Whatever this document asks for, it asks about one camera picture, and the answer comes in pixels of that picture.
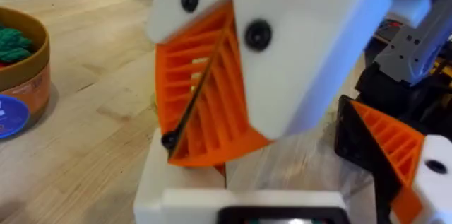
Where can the white orange left gripper right finger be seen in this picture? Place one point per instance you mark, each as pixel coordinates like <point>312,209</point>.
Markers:
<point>399,153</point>

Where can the finger of the white orange right gripper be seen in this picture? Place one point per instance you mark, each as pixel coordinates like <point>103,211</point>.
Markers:
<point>183,61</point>
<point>303,47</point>

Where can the white block left gripper left finger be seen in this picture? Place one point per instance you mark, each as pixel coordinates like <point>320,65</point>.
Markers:
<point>183,179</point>

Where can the brown tub with toys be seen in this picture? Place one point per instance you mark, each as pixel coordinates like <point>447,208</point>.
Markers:
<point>24,75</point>

